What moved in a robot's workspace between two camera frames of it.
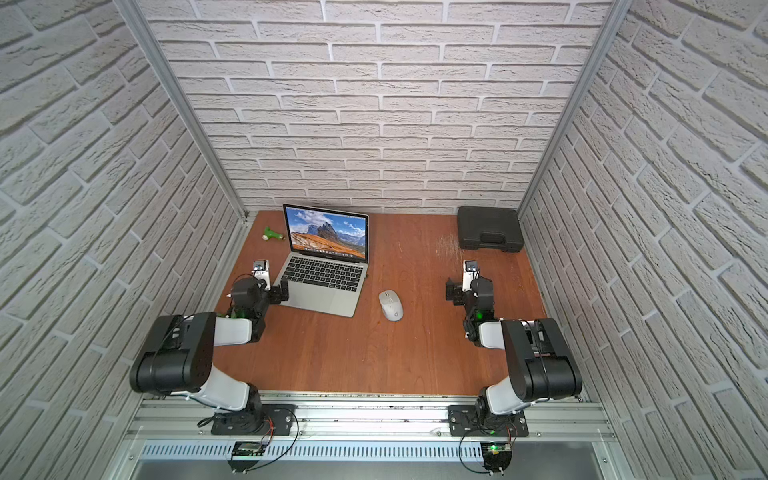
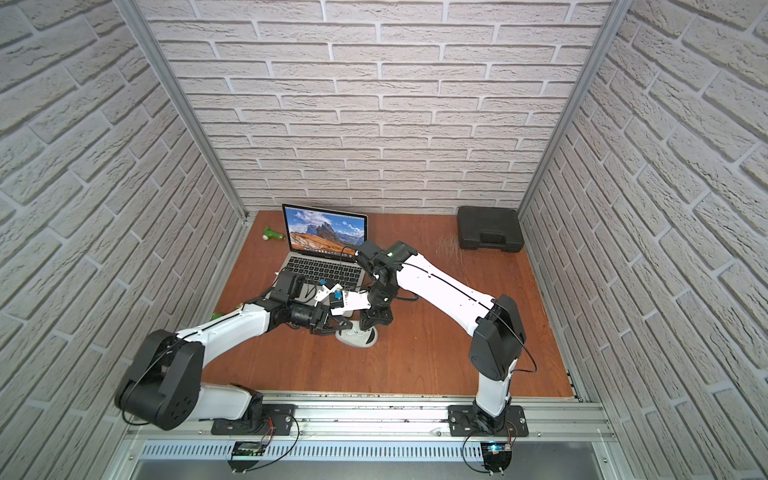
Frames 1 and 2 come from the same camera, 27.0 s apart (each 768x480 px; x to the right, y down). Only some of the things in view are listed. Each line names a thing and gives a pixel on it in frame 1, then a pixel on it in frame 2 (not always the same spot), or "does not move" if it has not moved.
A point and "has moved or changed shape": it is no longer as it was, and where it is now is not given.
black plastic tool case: x=487 y=227 does not move
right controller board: x=496 y=456 does not move
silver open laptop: x=328 y=259 does not move
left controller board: x=245 y=455 does not move
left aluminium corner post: x=136 y=18 does not move
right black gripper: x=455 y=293 -> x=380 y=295
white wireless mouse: x=391 y=305 has moved or changed shape
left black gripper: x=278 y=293 -> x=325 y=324
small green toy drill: x=268 y=234 does not move
